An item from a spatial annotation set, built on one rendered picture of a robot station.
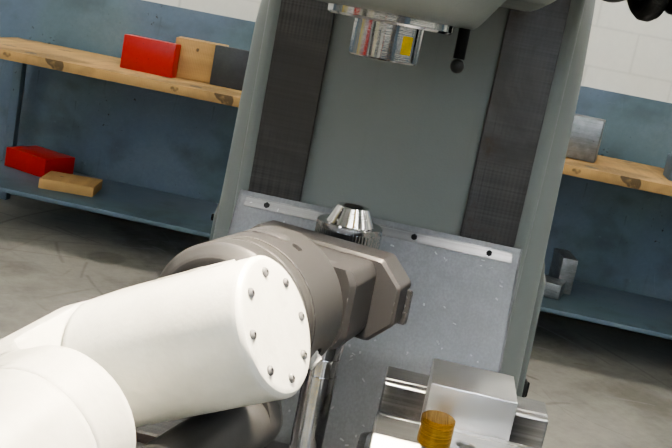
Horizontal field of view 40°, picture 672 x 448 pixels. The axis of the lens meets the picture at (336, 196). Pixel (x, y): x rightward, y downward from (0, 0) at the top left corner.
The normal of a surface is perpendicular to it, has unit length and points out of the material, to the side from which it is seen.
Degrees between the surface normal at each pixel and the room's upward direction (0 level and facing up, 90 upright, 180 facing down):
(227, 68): 90
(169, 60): 90
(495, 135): 90
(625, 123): 90
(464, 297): 63
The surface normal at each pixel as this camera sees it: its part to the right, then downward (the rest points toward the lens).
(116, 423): 0.89, -0.25
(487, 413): -0.14, 0.16
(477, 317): -0.04, -0.29
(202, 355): -0.36, 0.14
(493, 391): 0.19, -0.97
